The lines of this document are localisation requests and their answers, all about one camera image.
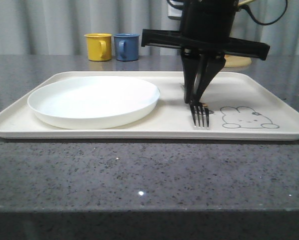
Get blue mug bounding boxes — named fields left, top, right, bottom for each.
left=113, top=33, right=140, bottom=62

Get white round plate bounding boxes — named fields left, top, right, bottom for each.
left=27, top=76, right=160, bottom=130

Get black cable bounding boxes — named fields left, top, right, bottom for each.
left=235, top=0, right=289, bottom=26

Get wooden mug tree stand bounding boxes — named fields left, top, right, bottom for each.
left=224, top=54, right=252, bottom=68

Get steel fork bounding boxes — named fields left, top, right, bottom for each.
left=189, top=101, right=210, bottom=129

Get cream rabbit serving tray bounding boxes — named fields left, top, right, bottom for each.
left=0, top=71, right=299, bottom=141

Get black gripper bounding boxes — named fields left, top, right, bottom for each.
left=141, top=0, right=270, bottom=104

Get yellow mug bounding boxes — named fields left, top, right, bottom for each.
left=84, top=33, right=112, bottom=62

